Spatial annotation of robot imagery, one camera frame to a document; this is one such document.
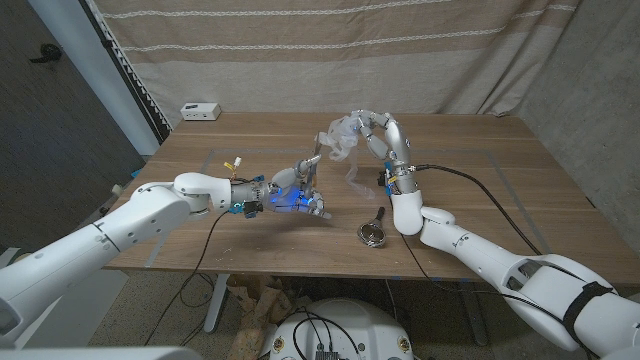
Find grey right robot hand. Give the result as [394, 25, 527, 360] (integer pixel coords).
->
[351, 109, 419, 195]

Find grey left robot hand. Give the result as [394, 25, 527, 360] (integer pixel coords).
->
[230, 153, 332, 220]

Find clear tape wad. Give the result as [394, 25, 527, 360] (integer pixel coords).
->
[317, 115, 364, 162]

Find orange grey handled scissors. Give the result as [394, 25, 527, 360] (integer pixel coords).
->
[310, 132, 322, 191]

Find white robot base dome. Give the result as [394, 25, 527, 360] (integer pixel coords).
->
[268, 298, 415, 360]

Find crumpled brown paper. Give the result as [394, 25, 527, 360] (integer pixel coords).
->
[229, 273, 311, 360]

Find white power strip box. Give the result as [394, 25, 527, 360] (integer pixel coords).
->
[180, 102, 223, 122]

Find white table leg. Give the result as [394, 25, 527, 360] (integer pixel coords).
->
[203, 273, 232, 334]

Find beige striped curtain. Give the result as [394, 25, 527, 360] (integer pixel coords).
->
[92, 0, 584, 117]

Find grey table leg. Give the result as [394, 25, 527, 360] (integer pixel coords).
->
[457, 282, 490, 347]

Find black zigzag edged strip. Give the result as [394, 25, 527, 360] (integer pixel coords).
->
[82, 0, 174, 144]

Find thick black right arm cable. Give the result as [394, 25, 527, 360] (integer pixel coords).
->
[412, 163, 544, 256]

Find thin black left wrist cable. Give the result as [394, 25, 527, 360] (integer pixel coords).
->
[143, 212, 229, 347]

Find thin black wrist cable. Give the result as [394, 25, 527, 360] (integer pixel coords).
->
[143, 212, 229, 347]
[398, 233, 567, 322]

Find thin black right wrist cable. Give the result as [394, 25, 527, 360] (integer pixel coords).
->
[398, 233, 567, 322]

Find black arm strap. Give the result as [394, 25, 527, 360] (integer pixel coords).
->
[561, 280, 615, 346]

